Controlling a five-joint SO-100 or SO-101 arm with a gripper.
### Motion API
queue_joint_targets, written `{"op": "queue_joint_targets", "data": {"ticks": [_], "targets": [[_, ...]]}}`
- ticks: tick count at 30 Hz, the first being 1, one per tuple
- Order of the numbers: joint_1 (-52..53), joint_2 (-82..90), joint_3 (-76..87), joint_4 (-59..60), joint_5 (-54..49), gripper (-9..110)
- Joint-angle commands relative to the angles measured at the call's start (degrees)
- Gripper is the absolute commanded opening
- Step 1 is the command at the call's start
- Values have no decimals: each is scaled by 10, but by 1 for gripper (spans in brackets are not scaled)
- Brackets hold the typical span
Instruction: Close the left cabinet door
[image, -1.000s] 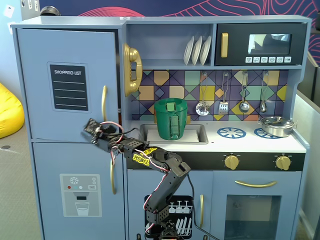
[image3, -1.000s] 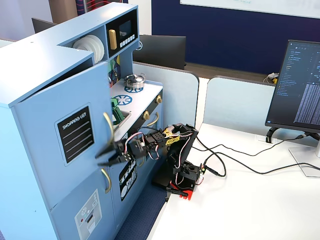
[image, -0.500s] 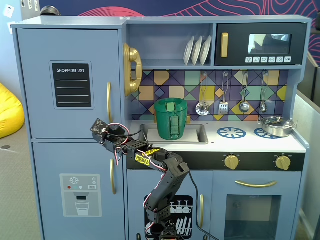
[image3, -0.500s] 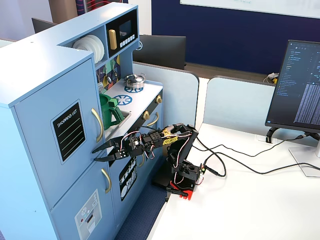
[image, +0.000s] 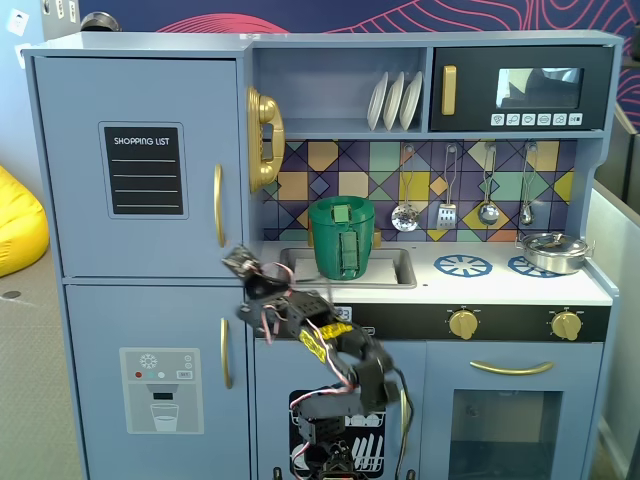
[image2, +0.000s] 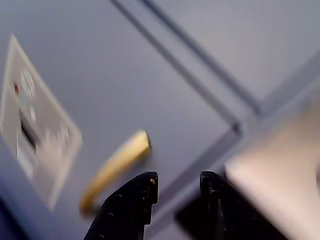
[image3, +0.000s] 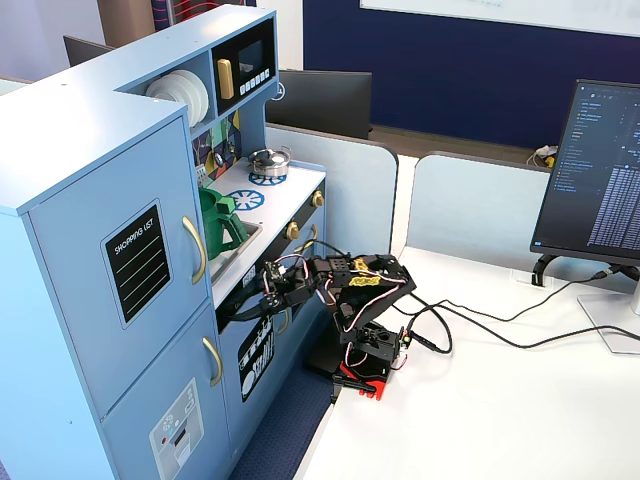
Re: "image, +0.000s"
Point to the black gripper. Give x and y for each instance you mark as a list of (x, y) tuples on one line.
[(256, 289)]

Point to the blue fridge door shopping list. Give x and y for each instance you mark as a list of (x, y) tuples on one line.
[(75, 225)]

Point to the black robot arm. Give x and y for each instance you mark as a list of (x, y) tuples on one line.
[(367, 367)]

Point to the blue dishwasher door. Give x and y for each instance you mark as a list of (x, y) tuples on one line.
[(272, 370)]

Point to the blue fridge door with dispenser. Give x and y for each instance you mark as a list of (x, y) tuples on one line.
[(100, 325)]

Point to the blue oven door with window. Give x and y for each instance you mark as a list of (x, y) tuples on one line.
[(440, 425)]

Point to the black microwave door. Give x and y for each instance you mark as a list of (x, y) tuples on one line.
[(475, 100)]

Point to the green plastic container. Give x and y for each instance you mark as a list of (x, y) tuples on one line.
[(325, 240)]

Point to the yellow label tape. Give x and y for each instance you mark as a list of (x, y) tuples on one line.
[(332, 331)]

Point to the white display decal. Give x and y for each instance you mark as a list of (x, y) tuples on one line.
[(345, 314)]

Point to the gold toy faucet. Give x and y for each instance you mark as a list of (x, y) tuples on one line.
[(377, 237)]

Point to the grey toy sink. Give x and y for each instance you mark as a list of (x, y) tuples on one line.
[(397, 267)]

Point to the black shopping list chalkboard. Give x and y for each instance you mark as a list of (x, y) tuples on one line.
[(144, 170)]

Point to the steel skimmer spoon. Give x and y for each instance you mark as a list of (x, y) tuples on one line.
[(405, 218)]

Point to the gold toy telephone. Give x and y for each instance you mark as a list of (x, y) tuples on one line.
[(270, 107)]

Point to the steel slotted spatula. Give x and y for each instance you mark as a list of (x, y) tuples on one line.
[(446, 217)]

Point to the gold stove knob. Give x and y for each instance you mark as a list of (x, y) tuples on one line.
[(566, 325), (463, 324)]

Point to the white toy plate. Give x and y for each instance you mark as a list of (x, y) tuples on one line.
[(376, 102), (411, 102), (394, 102)]

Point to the blue toy kitchen unit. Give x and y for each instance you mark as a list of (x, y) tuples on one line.
[(340, 75)]

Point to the dark round floor disc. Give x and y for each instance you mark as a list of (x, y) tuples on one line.
[(12, 295)]

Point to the yellow bean bag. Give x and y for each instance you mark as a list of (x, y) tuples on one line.
[(20, 225)]

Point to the steel ladle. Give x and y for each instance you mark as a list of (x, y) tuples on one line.
[(488, 214)]

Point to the round metal fixture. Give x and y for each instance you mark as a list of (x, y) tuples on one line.
[(100, 21)]

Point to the steel pot with lid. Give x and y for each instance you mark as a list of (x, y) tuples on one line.
[(552, 252)]

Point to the grey partition panel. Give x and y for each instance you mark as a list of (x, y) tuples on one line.
[(617, 300)]

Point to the white wall socket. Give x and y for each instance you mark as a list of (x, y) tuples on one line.
[(17, 22)]

